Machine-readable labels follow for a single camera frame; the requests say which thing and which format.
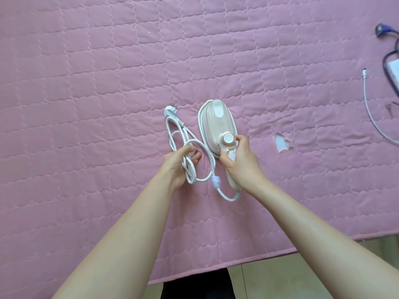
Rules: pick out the person's left hand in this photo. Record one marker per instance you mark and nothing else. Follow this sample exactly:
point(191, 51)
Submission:
point(176, 166)

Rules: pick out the person's right hand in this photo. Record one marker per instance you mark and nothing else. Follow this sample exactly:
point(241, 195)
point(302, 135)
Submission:
point(241, 166)

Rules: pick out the person's left thumb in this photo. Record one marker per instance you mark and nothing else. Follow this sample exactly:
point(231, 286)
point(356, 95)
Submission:
point(194, 158)

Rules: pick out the person's right thumb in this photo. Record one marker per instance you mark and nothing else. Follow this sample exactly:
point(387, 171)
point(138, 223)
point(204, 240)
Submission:
point(225, 157)

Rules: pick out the white pink handheld steam iron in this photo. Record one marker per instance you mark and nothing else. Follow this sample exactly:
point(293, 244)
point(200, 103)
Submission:
point(215, 118)

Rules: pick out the person's left forearm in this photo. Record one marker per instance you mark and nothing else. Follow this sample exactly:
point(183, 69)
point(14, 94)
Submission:
point(124, 239)

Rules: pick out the person's right forearm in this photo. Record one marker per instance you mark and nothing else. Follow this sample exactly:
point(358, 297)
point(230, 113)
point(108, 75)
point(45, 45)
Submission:
point(311, 242)

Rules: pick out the pink quilted mat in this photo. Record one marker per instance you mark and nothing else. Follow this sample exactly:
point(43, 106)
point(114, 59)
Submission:
point(93, 90)

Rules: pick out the white charger block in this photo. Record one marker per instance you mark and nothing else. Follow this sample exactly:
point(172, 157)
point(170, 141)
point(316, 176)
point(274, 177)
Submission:
point(394, 69)

